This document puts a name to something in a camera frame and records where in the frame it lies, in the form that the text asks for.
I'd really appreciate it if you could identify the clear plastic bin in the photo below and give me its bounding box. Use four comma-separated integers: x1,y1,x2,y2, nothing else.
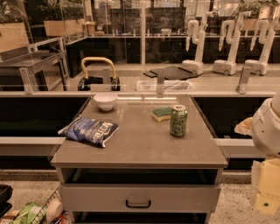
136,80,195,92

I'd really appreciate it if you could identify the green snack bag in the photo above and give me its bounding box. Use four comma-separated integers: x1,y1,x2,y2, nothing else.
11,202,46,224

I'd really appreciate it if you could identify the black tray stack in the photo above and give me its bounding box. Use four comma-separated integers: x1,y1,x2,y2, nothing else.
0,185,13,218

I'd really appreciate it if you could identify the yellow handled black cart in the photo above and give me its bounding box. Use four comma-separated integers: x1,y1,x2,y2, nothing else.
78,57,121,91

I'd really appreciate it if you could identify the grey drawer front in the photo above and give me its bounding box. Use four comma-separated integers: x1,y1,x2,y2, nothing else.
60,184,221,213

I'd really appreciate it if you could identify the blue chip bag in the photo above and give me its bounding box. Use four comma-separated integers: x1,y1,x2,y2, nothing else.
58,115,119,148

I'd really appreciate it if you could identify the white cup in basket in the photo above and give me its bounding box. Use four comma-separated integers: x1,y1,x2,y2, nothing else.
46,199,63,223

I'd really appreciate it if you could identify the green yellow sponge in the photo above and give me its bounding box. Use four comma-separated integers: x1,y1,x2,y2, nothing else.
151,107,172,123

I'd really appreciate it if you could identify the black drawer handle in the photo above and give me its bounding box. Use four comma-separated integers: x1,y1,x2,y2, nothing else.
125,199,151,209

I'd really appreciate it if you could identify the grey drawer cabinet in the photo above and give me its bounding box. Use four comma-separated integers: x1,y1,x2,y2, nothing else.
52,94,228,224

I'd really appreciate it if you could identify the white background robot right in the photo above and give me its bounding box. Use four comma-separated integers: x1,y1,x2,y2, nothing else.
245,16,279,75

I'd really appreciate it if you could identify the black floor mat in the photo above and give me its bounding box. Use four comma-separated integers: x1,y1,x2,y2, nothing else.
143,66,199,81

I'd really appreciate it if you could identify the wooden planter box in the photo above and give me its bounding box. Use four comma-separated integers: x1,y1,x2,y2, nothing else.
44,19,84,37

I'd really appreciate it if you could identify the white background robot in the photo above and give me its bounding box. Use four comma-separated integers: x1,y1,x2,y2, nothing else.
245,16,279,75
213,10,252,75
180,11,215,75

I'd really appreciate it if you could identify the grey background table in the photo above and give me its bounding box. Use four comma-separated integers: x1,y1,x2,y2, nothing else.
0,51,69,91

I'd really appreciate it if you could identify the white background robot left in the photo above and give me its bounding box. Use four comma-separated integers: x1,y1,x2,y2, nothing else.
180,11,215,75

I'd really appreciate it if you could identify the white background robot middle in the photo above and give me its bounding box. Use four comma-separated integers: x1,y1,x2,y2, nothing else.
213,10,252,75

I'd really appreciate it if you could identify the wire basket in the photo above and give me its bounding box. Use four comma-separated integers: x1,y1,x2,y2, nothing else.
8,189,73,224

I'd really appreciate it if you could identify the green soda can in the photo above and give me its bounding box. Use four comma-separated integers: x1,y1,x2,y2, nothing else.
170,105,187,137

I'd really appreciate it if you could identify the white bowl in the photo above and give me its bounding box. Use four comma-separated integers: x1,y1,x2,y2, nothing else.
94,92,118,111

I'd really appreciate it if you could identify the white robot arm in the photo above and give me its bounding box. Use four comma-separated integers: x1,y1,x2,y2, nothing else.
234,92,280,214

